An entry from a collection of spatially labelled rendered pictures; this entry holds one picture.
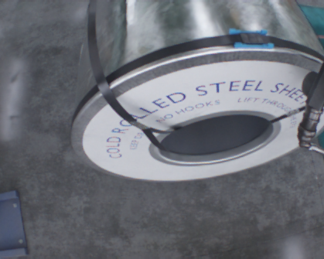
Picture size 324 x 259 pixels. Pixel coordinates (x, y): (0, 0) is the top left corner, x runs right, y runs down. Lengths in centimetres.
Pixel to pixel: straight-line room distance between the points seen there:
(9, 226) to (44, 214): 33
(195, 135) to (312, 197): 119
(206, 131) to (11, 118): 166
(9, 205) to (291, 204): 215
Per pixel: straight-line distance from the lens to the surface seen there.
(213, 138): 144
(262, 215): 198
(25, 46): 292
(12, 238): 211
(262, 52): 68
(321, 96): 65
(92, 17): 85
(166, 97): 78
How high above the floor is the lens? 182
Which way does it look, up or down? 65 degrees down
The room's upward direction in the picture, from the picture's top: 4 degrees clockwise
